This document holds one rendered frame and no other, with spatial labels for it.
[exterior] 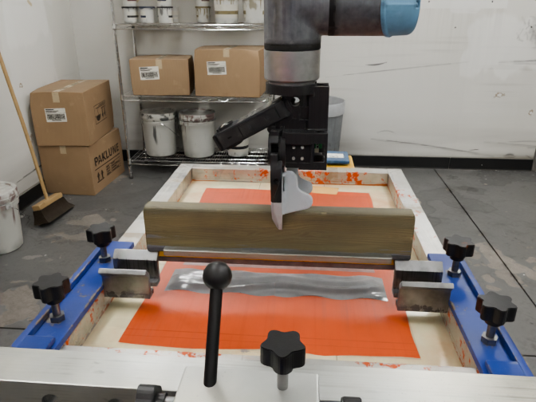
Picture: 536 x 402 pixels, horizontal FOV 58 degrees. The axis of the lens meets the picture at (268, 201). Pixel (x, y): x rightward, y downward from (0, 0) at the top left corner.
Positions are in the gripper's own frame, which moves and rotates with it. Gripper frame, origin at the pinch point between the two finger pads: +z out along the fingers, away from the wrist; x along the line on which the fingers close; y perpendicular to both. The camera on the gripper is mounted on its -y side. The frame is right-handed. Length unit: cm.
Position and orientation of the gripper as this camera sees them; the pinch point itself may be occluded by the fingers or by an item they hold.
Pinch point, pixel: (276, 215)
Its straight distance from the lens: 73.9
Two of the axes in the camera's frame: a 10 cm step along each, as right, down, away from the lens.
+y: 10.0, 0.3, -0.8
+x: 0.8, -3.8, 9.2
